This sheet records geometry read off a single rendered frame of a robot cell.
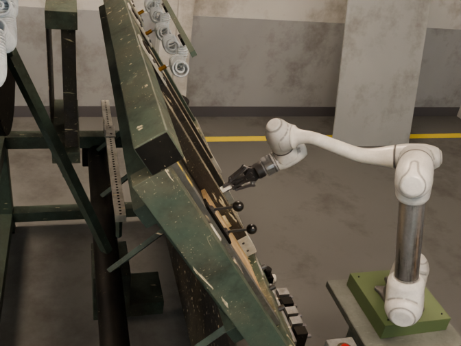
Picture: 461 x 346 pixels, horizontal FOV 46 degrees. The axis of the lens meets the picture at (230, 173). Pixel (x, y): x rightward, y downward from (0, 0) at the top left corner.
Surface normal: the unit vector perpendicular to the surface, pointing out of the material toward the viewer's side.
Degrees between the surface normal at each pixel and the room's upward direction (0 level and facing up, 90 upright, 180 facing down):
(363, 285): 1
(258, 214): 0
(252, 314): 90
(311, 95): 90
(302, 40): 90
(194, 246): 90
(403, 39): 75
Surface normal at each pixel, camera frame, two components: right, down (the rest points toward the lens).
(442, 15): 0.26, 0.53
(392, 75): 0.29, 0.29
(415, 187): -0.37, 0.33
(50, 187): 0.13, -0.85
